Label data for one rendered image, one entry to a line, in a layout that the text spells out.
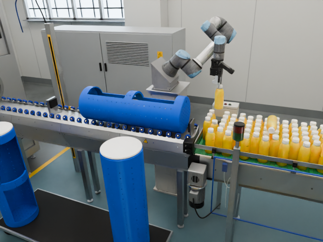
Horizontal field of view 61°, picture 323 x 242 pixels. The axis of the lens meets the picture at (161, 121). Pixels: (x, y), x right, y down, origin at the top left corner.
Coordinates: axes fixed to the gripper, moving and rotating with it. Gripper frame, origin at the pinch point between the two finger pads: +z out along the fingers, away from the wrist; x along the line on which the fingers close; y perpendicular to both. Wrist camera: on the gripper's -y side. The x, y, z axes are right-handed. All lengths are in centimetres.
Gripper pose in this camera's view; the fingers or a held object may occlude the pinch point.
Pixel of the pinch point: (219, 85)
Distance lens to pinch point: 208.2
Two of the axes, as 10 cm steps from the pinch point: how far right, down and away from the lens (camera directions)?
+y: -9.3, -1.4, 3.5
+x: -3.7, 4.3, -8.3
